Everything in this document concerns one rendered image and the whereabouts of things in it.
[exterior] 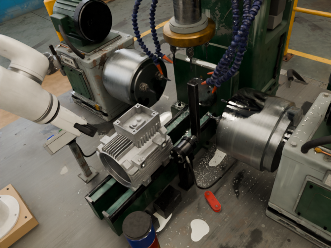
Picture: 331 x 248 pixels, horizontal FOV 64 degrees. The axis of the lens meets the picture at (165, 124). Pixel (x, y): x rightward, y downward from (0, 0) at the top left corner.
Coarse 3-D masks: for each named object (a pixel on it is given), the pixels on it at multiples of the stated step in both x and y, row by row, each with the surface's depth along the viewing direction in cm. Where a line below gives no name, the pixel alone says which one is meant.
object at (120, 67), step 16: (128, 48) 122; (112, 64) 116; (128, 64) 112; (144, 64) 112; (160, 64) 120; (112, 80) 116; (128, 80) 110; (144, 80) 115; (160, 80) 123; (128, 96) 113; (144, 96) 119; (160, 96) 129
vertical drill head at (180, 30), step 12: (180, 0) 81; (192, 0) 80; (180, 12) 83; (192, 12) 83; (168, 24) 93; (180, 24) 86; (192, 24) 85; (204, 24) 86; (168, 36) 87; (180, 36) 85; (192, 36) 84; (204, 36) 85; (192, 48) 88
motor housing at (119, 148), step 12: (156, 132) 91; (108, 144) 86; (120, 144) 85; (132, 144) 86; (144, 144) 88; (168, 144) 92; (108, 156) 96; (120, 156) 83; (132, 156) 85; (144, 156) 86; (156, 156) 89; (108, 168) 96; (120, 168) 98; (132, 168) 84; (144, 168) 86; (156, 168) 93; (120, 180) 95; (132, 180) 85
